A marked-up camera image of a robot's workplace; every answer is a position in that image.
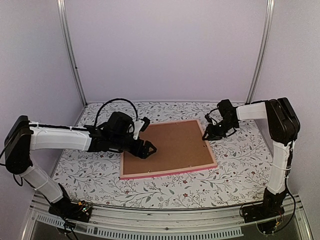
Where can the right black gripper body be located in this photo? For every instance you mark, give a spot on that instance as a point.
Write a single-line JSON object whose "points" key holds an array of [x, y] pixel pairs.
{"points": [[220, 131]]}

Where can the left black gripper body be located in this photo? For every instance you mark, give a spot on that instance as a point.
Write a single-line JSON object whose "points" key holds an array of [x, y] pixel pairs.
{"points": [[120, 145]]}

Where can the pink wooden picture frame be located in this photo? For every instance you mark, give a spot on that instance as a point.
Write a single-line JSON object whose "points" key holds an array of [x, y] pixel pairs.
{"points": [[170, 172]]}

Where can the brown cardboard backing board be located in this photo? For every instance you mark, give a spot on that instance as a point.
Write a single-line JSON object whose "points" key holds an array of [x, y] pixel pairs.
{"points": [[180, 147]]}

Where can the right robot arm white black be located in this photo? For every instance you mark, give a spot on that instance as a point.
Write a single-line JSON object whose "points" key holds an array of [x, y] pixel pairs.
{"points": [[283, 125]]}

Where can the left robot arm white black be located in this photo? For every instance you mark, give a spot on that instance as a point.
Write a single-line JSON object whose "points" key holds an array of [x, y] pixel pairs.
{"points": [[26, 136]]}

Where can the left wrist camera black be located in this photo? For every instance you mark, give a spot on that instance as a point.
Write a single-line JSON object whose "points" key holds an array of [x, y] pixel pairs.
{"points": [[122, 124]]}

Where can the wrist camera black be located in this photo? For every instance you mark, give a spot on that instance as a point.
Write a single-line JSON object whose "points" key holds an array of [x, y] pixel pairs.
{"points": [[226, 110], [122, 124]]}

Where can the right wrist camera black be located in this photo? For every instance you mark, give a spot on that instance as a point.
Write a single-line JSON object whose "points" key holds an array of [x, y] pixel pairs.
{"points": [[226, 110]]}

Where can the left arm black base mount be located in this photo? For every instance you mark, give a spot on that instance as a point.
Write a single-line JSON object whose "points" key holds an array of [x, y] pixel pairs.
{"points": [[69, 210]]}

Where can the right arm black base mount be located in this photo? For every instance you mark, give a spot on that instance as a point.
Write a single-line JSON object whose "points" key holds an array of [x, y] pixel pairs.
{"points": [[270, 212]]}

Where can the aluminium front rail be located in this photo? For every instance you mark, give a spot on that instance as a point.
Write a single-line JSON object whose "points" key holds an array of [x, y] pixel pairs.
{"points": [[124, 223]]}

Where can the right aluminium corner post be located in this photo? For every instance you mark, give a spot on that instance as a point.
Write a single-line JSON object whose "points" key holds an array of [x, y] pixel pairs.
{"points": [[270, 5]]}

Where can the aluminium corner post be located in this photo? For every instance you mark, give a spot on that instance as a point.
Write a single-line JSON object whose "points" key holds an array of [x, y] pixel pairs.
{"points": [[270, 5], [61, 6]]}

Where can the left aluminium corner post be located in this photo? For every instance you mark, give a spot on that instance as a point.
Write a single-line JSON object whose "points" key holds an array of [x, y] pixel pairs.
{"points": [[61, 6]]}

